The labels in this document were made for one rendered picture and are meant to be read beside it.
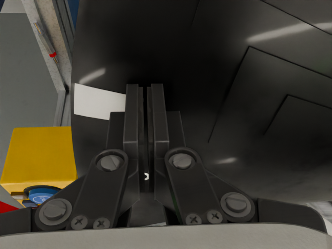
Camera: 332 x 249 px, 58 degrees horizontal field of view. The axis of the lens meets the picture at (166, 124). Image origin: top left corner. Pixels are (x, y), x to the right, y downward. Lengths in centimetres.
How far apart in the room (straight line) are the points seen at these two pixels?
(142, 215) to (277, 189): 9
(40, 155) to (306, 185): 34
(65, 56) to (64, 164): 19
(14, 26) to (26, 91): 38
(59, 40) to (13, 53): 87
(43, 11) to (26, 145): 19
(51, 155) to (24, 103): 74
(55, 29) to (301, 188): 40
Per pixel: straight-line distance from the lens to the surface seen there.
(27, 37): 142
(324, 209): 42
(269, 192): 21
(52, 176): 43
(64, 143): 45
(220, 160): 17
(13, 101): 119
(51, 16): 48
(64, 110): 58
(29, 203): 49
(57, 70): 56
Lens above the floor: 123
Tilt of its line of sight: 33 degrees down
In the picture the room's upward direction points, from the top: 176 degrees clockwise
